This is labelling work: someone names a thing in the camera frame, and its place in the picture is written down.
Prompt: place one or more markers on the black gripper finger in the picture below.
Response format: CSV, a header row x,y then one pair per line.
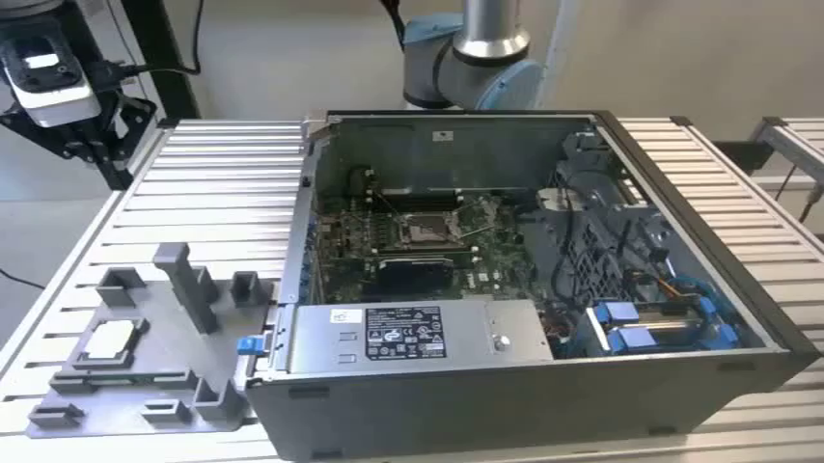
x,y
137,108
45,140

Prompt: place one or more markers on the silver square CPU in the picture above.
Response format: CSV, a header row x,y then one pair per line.
x,y
111,339

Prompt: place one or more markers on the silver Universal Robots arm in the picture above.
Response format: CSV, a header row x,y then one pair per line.
x,y
489,29

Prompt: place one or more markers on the black RAM slot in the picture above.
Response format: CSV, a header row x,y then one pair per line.
x,y
418,197

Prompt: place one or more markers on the CPU socket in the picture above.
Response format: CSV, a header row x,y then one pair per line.
x,y
427,230

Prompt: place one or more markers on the black expansion slot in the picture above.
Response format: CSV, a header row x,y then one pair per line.
x,y
425,250

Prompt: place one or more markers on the small grey case label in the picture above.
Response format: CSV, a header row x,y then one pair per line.
x,y
442,135

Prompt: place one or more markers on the grey parts rack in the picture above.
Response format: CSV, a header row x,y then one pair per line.
x,y
174,357

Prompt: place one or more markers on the blue case latch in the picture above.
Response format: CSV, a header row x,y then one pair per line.
x,y
250,346

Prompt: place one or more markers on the white sticker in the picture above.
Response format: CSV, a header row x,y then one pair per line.
x,y
344,316

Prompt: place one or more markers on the silver power supply unit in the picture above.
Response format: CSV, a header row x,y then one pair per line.
x,y
308,342

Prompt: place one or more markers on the black graphics card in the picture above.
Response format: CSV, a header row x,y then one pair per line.
x,y
415,277

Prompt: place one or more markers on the black power supply label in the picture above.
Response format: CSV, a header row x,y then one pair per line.
x,y
405,333

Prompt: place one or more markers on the green motherboard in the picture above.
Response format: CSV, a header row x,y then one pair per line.
x,y
495,270

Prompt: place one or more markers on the grey disk bay cage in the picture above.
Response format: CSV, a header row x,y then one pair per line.
x,y
598,231

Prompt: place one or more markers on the dark grey PC case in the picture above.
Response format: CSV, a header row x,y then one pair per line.
x,y
450,415

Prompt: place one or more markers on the blue disk carrier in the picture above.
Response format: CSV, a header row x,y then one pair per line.
x,y
633,337
617,312

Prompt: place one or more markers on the black frame post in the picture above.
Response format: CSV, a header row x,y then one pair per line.
x,y
174,91

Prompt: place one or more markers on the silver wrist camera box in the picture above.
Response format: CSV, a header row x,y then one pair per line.
x,y
55,103

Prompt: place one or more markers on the black table bracket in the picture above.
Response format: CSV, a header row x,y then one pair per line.
x,y
740,154

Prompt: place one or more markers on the aluminium side table frame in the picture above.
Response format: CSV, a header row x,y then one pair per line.
x,y
788,140

